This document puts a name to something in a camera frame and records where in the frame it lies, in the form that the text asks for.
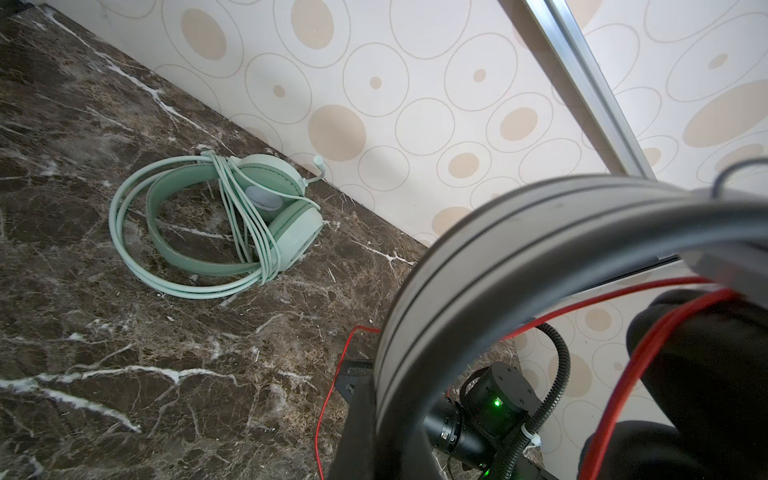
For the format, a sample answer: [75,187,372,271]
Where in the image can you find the mint green headphones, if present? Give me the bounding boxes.
[108,151,324,300]

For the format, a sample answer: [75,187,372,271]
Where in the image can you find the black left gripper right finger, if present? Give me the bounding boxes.
[397,421,442,480]

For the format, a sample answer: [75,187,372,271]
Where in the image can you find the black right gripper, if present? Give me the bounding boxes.
[334,359,375,408]

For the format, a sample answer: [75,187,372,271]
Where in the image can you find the white black headphones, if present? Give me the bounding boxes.
[373,157,768,480]

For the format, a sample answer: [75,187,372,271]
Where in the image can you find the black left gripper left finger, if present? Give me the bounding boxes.
[344,376,376,479]

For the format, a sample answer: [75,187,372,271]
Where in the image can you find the mint green headphone cable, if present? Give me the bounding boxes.
[200,149,328,286]

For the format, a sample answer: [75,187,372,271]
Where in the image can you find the silver aluminium back rail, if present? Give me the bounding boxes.
[525,1,656,181]

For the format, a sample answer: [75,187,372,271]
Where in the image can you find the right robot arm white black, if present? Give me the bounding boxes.
[320,324,571,479]

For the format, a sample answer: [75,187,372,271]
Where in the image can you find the red headphone cable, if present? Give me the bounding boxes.
[314,274,739,480]

